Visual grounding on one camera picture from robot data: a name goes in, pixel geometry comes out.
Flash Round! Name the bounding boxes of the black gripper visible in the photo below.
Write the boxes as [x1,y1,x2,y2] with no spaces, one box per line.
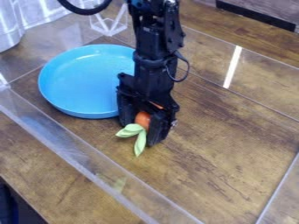
[116,52,178,146]

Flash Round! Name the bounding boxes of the orange toy carrot green leaves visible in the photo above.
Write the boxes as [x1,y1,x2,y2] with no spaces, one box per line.
[116,111,150,157]

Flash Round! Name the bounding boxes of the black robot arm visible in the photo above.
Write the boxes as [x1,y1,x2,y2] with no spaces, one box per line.
[116,0,184,146]

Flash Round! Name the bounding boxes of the blue round plastic tray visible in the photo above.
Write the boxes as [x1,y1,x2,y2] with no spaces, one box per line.
[37,44,134,119]

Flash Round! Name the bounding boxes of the dark baseboard strip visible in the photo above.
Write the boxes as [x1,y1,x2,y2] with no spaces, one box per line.
[216,0,296,32]

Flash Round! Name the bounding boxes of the white grey patterned curtain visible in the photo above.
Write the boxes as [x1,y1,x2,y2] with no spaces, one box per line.
[0,0,112,53]

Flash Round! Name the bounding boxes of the clear acrylic triangular bracket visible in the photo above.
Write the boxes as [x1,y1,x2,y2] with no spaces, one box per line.
[88,3,128,37]

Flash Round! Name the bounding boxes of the clear acrylic enclosure panel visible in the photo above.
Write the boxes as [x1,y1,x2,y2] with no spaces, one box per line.
[0,85,202,224]

